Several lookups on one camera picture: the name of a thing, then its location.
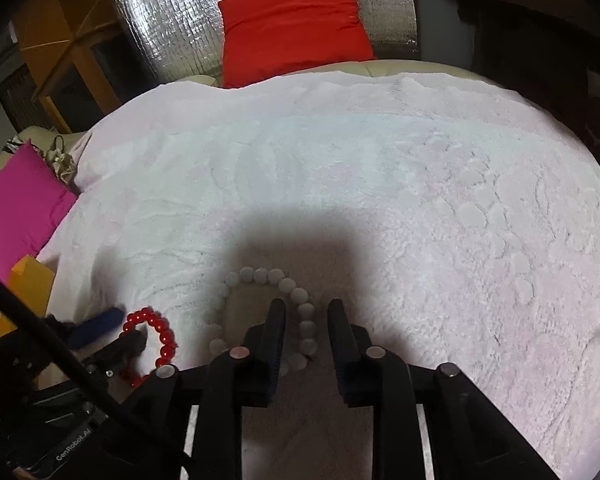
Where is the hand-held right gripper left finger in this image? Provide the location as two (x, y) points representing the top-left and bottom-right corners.
(100, 299), (287, 480)

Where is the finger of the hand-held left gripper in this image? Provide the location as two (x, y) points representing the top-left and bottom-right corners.
(86, 334), (149, 377)
(70, 307), (127, 349)

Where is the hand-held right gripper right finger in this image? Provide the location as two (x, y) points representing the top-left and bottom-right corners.
(327, 299), (563, 480)

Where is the red bead bracelet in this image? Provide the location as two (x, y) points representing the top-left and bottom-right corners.
(121, 309), (179, 390)

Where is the white bead bracelet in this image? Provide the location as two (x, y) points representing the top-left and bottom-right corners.
(202, 266), (317, 378)

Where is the pink pillow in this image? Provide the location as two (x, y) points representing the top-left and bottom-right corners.
(0, 141), (78, 283)

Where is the white fluffy blanket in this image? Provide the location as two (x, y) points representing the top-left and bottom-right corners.
(35, 72), (600, 480)

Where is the silver foil insulation sheet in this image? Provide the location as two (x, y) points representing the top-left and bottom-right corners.
(110, 0), (421, 86)

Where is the red pillow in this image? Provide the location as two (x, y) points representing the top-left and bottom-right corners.
(217, 0), (376, 88)

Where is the black cable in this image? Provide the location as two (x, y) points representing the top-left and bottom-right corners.
(0, 266), (193, 463)

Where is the beige drawstring pouch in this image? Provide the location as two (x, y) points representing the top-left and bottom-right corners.
(44, 135), (82, 188)

